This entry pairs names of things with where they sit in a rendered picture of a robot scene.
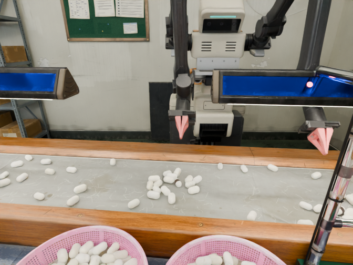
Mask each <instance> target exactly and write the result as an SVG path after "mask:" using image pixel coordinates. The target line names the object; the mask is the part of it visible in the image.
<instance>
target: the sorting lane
mask: <svg viewBox="0 0 353 265"><path fill-rule="evenodd" d="M25 156H26V155H23V154H1V153H0V175H1V174H2V173H3V172H5V171H8V172H9V175H8V176H7V177H6V178H7V179H10V181H11V182H10V184H8V185H6V186H3V187H0V202H1V203H15V204H24V205H38V206H53V207H67V208H81V209H96V210H111V211H125V212H140V213H155V214H163V215H177V216H192V217H207V218H221V219H235V220H247V216H248V214H249V212H250V211H255V212H256V213H257V217H256V219H255V221H265V222H279V223H294V224H297V222H298V221H299V220H311V221H312V222H313V224H314V225H316V223H317V220H318V217H319V214H320V212H315V211H314V207H315V206H316V205H318V204H321V205H323V203H324V200H325V196H326V193H327V190H328V187H329V184H330V181H331V178H332V176H333V172H334V170H332V169H310V168H290V167H277V168H278V171H276V172H274V171H272V170H269V169H268V167H267V166H247V165H245V166H246V168H247V169H248V171H247V172H243V171H242V170H241V165H226V164H222V165H223V168H222V169H218V164H204V163H193V162H171V161H151V160H129V159H115V160H116V164H115V165H114V166H112V165H111V164H110V160H111V159H108V158H87V157H65V156H44V155H31V156H32V160H31V161H28V160H26V159H25ZM42 159H50V160H51V163H50V164H46V165H42V164H41V163H40V161H41V160H42ZM20 160H21V161H23V163H24V164H23V165H22V166H19V167H15V168H13V167H11V163H12V162H15V161H20ZM68 167H75V168H76V169H77V171H76V172H75V173H71V172H67V171H66V169H67V168H68ZM47 168H49V169H53V170H54V171H55V173H54V174H53V175H50V174H46V173H45V170H46V169H47ZM177 168H180V169H181V173H180V175H179V176H178V177H177V178H178V179H179V180H180V181H181V183H182V185H181V187H177V186H176V185H175V184H174V182H173V183H171V184H170V183H168V182H164V180H163V178H164V175H163V173H164V172H165V171H168V170H170V171H171V172H172V173H174V171H175V170H176V169H177ZM315 172H320V173H321V177H320V178H318V179H313V178H312V177H311V175H312V174H313V173H315ZM23 173H27V174H28V177H27V178H26V179H25V180H23V181H22V182H18V181H17V180H16V178H17V177H18V176H20V175H21V174H23ZM156 175H157V176H159V177H160V180H162V185H161V186H159V188H160V189H161V187H162V186H166V187H167V188H168V189H169V190H170V193H171V192H172V193H174V194H175V203H173V204H170V203H169V202H168V196H165V195H164V194H163V193H162V192H161V193H160V197H159V198H158V199H152V198H149V197H148V196H147V193H148V191H149V190H148V189H147V182H148V181H149V180H148V178H149V177H150V176H156ZM188 175H191V176H192V177H193V178H195V177H196V176H201V177H202V180H201V181H200V182H199V183H197V184H195V186H198V187H199V188H200V191H199V192H198V193H194V194H189V193H188V189H189V188H187V187H186V186H185V179H186V177H187V176H188ZM6 178H5V179H6ZM82 184H85V185H87V189H86V190H85V191H83V192H80V193H75V192H74V188H75V187H76V186H79V185H82ZM37 192H39V193H42V194H44V195H45V197H44V199H43V200H38V199H35V198H34V194H35V193H37ZM73 196H78V197H79V201H78V202H77V203H75V204H74V205H72V206H68V205H67V201H68V200H69V199H70V198H72V197H73ZM134 199H139V201H140V203H139V205H137V206H136V207H134V208H132V209H130V208H129V207H128V203H129V202H130V201H132V200H134ZM301 201H303V202H306V203H308V204H310V205H311V206H312V209H311V210H307V209H304V208H302V207H301V206H300V205H299V203H300V202H301Z"/></svg>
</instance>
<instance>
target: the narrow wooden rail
mask: <svg viewBox="0 0 353 265"><path fill-rule="evenodd" d="M86 226H110V227H115V228H118V229H121V230H123V231H125V232H127V233H128V234H130V235H131V236H133V237H134V238H135V239H136V240H137V242H139V244H140V245H141V247H142V248H143V250H144V252H145V255H146V257H152V258H164V259H170V258H171V257H172V256H173V255H174V254H175V253H176V252H177V251H178V250H179V249H180V248H181V247H182V246H184V245H185V244H187V243H189V242H191V241H193V240H195V239H198V238H201V237H205V236H212V235H227V236H234V237H239V238H242V239H246V240H248V241H251V242H253V243H255V244H258V245H259V246H261V247H263V248H265V249H267V250H268V251H270V252H271V253H273V254H274V255H275V256H277V257H278V258H279V259H281V260H282V261H283V262H284V263H285V264H286V265H295V263H296V260H297V259H305V257H306V254H307V251H308V248H309V245H310V242H311V239H312V236H313V233H314V230H315V227H316V225H302V224H294V223H279V222H265V221H250V220H235V219H221V218H207V217H192V216H177V215H163V214H155V213H140V212H125V211H111V210H96V209H81V208H67V207H53V206H38V205H24V204H15V203H1V202H0V244H12V245H18V246H30V247H38V246H40V245H41V244H43V243H44V242H46V241H48V240H50V239H51V238H53V237H55V236H58V235H60V234H62V233H64V232H67V231H70V230H73V229H77V228H81V227H86ZM321 261H332V262H344V263H353V228H346V227H342V228H332V231H331V234H330V236H329V239H328V242H327V244H326V247H325V252H324V253H323V255H322V258H321Z"/></svg>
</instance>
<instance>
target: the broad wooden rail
mask: <svg viewBox="0 0 353 265"><path fill-rule="evenodd" d="M0 153H1V154H23V155H44V156H65V157H87V158H108V159H112V158H113V159H129V160H151V161H171V162H193V163H204V164H219V163H222V164H226V165H247V166H268V165H269V164H272V165H274V166H276V167H290V168H310V169H332V170H334V169H335V166H336V163H337V160H338V157H339V154H340V151H337V150H329V151H328V154H326V155H323V154H322V153H321V152H320V151H319V150H312V149H287V148H262V147H237V146H211V145H186V144H158V143H147V142H122V141H97V140H72V139H47V138H22V137H0Z"/></svg>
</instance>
